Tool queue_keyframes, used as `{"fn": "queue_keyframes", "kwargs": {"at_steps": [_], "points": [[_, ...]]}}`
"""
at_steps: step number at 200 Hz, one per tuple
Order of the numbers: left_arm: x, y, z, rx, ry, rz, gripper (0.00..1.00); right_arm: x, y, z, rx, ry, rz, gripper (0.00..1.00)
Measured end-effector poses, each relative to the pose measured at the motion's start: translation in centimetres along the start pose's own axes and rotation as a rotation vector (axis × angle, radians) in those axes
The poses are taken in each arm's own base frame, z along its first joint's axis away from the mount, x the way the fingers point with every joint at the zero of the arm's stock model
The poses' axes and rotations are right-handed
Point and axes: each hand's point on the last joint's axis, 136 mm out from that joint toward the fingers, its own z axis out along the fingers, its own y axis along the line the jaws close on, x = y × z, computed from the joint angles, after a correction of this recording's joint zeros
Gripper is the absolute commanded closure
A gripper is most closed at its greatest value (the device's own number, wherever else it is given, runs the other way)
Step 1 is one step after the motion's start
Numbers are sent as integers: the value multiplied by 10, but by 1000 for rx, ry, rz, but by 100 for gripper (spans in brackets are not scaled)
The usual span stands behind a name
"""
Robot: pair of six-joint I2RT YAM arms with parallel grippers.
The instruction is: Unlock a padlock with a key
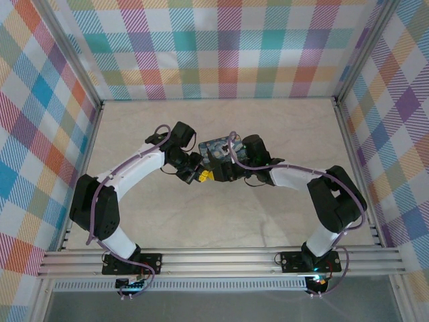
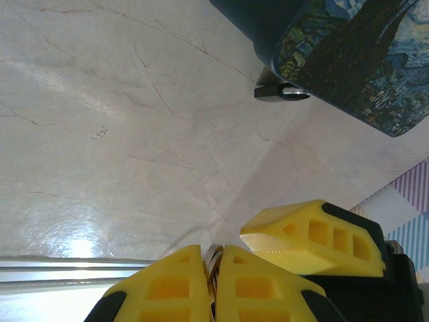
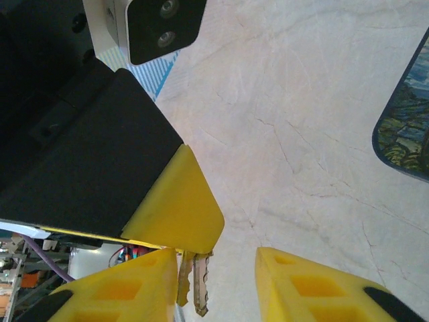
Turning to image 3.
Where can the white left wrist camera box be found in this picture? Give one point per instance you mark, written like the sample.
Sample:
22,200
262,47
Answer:
161,30

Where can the brass key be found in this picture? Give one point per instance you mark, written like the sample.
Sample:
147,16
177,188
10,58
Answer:
200,285

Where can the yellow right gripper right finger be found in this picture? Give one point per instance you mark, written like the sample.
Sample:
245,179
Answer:
318,292

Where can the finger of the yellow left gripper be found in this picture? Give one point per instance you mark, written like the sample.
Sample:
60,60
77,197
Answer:
181,208

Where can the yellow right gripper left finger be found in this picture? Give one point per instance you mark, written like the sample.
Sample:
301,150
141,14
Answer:
110,292

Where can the blue starry night print box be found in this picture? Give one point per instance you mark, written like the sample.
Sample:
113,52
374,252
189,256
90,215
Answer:
409,127

